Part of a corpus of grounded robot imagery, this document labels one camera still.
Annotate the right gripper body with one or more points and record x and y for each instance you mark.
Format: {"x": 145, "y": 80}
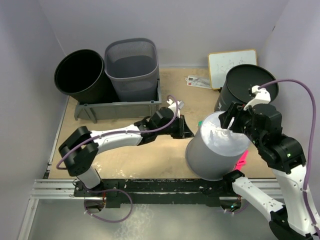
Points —
{"x": 241, "y": 120}

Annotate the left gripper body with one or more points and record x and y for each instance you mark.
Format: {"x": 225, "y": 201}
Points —
{"x": 176, "y": 130}

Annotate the light grey round bin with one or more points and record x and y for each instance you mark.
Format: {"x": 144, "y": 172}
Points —
{"x": 214, "y": 151}

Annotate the dark blue round bin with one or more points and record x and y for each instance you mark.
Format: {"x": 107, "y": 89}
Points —
{"x": 238, "y": 81}

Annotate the grey mesh square bin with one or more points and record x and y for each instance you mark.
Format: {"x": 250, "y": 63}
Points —
{"x": 133, "y": 68}

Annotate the black ribbed round bin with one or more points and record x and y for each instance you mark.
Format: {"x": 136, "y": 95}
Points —
{"x": 81, "y": 75}

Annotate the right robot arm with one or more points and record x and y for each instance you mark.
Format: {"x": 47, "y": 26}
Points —
{"x": 296, "y": 218}

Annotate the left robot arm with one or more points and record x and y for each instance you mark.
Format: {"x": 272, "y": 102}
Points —
{"x": 79, "y": 150}

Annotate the pink plastic clip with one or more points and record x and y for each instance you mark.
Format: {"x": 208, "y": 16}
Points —
{"x": 242, "y": 161}

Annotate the white plastic ruler pack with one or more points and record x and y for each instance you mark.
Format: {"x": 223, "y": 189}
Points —
{"x": 198, "y": 82}

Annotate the grey plastic tray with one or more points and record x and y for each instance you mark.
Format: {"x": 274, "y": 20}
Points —
{"x": 118, "y": 110}

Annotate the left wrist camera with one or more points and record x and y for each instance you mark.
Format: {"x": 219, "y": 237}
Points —
{"x": 175, "y": 105}

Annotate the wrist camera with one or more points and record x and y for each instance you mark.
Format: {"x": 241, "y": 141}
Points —
{"x": 259, "y": 96}
{"x": 175, "y": 105}

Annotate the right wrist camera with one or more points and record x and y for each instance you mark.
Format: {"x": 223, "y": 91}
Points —
{"x": 259, "y": 96}

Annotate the small whiteboard yellow frame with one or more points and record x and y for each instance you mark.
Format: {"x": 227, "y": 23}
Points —
{"x": 219, "y": 63}

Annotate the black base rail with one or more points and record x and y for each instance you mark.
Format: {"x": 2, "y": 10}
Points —
{"x": 192, "y": 191}

